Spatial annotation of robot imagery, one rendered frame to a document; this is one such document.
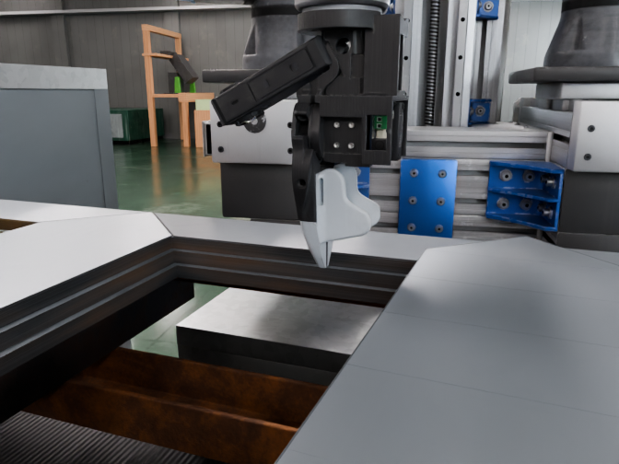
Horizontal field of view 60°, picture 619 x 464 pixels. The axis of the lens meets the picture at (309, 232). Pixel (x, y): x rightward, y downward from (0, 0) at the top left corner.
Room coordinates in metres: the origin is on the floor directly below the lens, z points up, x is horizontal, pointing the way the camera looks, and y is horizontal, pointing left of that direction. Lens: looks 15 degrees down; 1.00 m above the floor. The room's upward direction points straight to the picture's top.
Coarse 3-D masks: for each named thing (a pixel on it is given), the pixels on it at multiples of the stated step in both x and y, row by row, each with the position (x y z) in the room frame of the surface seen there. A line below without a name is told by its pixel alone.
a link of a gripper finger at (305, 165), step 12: (300, 132) 0.44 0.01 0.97; (300, 144) 0.42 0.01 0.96; (300, 156) 0.42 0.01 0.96; (312, 156) 0.43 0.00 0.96; (300, 168) 0.42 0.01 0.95; (312, 168) 0.43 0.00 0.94; (300, 180) 0.43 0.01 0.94; (312, 180) 0.43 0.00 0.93; (300, 192) 0.43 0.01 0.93; (312, 192) 0.43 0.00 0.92; (300, 204) 0.43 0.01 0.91; (312, 204) 0.43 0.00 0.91; (300, 216) 0.44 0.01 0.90; (312, 216) 0.43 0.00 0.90
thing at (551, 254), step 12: (492, 240) 0.53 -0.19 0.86; (456, 252) 0.49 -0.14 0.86; (468, 252) 0.49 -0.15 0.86; (480, 252) 0.49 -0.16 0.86; (492, 252) 0.49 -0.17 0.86; (504, 252) 0.49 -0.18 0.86; (516, 252) 0.49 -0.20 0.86; (528, 252) 0.49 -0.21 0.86; (540, 252) 0.49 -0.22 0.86; (552, 252) 0.49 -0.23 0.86; (564, 252) 0.49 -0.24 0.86; (576, 252) 0.49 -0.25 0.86; (576, 264) 0.45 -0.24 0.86; (588, 264) 0.45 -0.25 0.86; (600, 264) 0.45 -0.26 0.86; (612, 264) 0.45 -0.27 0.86
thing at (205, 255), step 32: (0, 224) 0.63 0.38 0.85; (32, 224) 0.62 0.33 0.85; (128, 256) 0.49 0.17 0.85; (160, 256) 0.52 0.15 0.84; (192, 256) 0.54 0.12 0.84; (224, 256) 0.52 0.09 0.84; (256, 256) 0.52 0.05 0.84; (288, 256) 0.51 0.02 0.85; (352, 256) 0.49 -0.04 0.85; (64, 288) 0.41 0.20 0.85; (96, 288) 0.43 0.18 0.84; (128, 288) 0.47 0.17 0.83; (288, 288) 0.49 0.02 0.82; (320, 288) 0.48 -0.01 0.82; (352, 288) 0.47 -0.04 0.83; (384, 288) 0.47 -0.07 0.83; (0, 320) 0.35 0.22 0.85; (32, 320) 0.37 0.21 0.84; (64, 320) 0.39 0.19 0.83; (96, 320) 0.42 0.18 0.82; (0, 352) 0.34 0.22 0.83; (32, 352) 0.36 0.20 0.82
